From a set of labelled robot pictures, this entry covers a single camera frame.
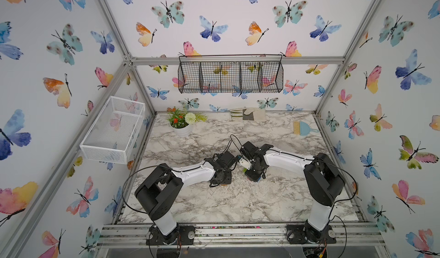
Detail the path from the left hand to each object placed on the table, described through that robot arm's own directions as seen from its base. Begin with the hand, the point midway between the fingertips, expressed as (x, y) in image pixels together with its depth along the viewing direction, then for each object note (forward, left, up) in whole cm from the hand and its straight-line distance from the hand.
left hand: (229, 178), depth 89 cm
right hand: (+1, -13, +1) cm, 13 cm away
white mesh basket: (+16, +56, +19) cm, 62 cm away
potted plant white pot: (+28, +26, +12) cm, 40 cm away
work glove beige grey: (+46, -15, 0) cm, 48 cm away
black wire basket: (+50, -3, +30) cm, 58 cm away
